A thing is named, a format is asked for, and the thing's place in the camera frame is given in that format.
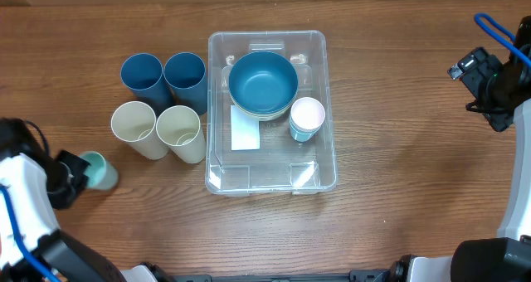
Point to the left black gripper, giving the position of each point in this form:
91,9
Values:
80,164

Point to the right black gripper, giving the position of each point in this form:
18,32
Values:
500,119

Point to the mint green small cup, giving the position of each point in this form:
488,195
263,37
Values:
101,174

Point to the pink small cup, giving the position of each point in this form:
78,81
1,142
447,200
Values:
307,114

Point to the cream bowl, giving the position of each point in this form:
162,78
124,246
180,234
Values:
286,107
264,117

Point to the dark blue bowl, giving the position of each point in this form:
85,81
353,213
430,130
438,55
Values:
263,82

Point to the light blue small cup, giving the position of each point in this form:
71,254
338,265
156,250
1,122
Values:
302,135

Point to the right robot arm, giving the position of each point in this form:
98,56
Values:
504,255

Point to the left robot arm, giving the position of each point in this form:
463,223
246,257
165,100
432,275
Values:
33,187

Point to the cream tall cup left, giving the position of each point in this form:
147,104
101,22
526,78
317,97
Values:
134,123

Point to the cream tall cup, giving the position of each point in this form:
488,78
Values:
180,128
134,123

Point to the cream tall cup right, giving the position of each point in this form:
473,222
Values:
180,128

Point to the dark blue tall cup left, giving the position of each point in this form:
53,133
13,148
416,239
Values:
142,74

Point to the dark blue tall cup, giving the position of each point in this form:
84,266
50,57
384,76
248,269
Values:
186,75
142,74

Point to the dark blue tall cup right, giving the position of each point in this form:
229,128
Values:
186,75

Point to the white label in bin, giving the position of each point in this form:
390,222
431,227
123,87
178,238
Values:
245,130

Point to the clear plastic storage bin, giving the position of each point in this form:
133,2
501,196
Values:
281,164

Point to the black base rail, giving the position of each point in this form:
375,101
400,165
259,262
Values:
269,278

